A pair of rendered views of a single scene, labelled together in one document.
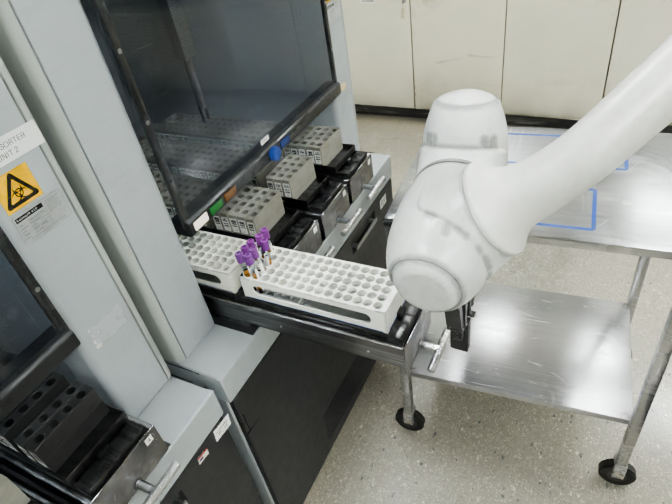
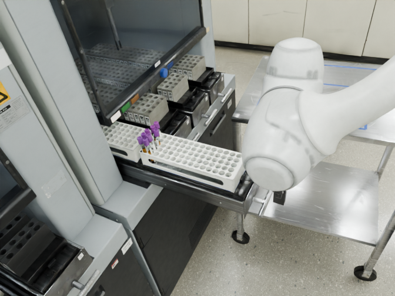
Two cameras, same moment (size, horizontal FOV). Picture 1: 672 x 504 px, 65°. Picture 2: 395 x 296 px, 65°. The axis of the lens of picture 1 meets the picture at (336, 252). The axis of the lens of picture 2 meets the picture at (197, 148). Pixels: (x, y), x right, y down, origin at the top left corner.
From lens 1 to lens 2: 0.07 m
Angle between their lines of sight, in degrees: 4
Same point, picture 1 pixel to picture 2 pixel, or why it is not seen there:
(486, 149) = (310, 80)
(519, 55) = (315, 12)
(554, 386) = (330, 222)
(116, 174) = (60, 86)
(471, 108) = (302, 51)
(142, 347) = (77, 196)
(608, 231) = (375, 130)
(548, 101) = (331, 42)
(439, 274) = (280, 168)
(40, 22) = not seen: outside the picture
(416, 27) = not seen: outside the picture
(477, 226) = (307, 135)
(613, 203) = not seen: hidden behind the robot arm
